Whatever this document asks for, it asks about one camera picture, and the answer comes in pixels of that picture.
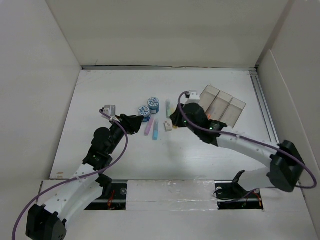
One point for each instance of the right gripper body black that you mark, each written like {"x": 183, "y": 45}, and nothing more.
{"x": 180, "y": 122}

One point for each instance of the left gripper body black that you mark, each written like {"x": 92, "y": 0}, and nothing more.
{"x": 116, "y": 118}

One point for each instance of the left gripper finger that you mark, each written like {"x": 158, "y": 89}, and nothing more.
{"x": 132, "y": 119}
{"x": 133, "y": 128}

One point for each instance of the purple highlighter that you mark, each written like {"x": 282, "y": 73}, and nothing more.
{"x": 149, "y": 126}

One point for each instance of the blue jar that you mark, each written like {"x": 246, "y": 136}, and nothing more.
{"x": 153, "y": 104}
{"x": 145, "y": 112}

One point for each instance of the blue highlighter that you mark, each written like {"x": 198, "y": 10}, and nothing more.
{"x": 155, "y": 133}

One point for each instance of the white staples box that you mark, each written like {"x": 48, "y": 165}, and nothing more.
{"x": 168, "y": 126}

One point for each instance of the green highlighter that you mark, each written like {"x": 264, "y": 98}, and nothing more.
{"x": 168, "y": 108}

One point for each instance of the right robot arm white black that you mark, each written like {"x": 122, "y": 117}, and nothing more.
{"x": 282, "y": 162}

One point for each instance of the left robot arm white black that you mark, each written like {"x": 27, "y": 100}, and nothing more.
{"x": 51, "y": 220}

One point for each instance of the clear three-compartment organizer tray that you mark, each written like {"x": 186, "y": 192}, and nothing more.
{"x": 221, "y": 106}

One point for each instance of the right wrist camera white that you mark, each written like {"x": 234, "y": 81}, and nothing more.
{"x": 192, "y": 97}

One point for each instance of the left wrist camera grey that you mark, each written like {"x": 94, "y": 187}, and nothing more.
{"x": 109, "y": 110}

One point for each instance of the aluminium rail right side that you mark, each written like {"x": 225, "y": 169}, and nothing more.
{"x": 268, "y": 121}

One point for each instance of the aluminium rail back edge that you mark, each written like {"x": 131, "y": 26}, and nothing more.
{"x": 150, "y": 67}

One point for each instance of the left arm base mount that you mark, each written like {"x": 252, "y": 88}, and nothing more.
{"x": 113, "y": 197}

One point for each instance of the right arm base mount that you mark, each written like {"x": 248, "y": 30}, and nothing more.
{"x": 231, "y": 196}

